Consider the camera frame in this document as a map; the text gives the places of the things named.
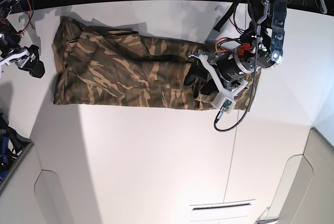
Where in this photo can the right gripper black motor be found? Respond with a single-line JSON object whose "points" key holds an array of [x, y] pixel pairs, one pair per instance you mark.
{"points": [[35, 66]]}

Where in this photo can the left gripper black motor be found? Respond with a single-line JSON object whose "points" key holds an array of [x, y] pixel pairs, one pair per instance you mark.
{"points": [[232, 65]]}

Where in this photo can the camouflage T-shirt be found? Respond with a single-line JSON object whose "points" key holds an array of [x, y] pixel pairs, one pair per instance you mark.
{"points": [[107, 66]]}

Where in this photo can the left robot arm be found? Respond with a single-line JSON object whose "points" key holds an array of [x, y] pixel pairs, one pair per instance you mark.
{"points": [[258, 47]]}

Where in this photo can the blue items bin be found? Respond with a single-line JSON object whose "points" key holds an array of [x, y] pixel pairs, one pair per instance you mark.
{"points": [[13, 149]]}

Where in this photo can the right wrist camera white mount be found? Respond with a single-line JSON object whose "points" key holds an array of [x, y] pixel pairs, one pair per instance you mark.
{"points": [[19, 57]]}

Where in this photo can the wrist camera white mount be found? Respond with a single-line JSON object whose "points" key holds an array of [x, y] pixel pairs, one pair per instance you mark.
{"points": [[19, 57], [224, 100]]}

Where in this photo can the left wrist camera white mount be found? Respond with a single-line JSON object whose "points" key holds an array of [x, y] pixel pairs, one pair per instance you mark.
{"points": [[224, 100]]}

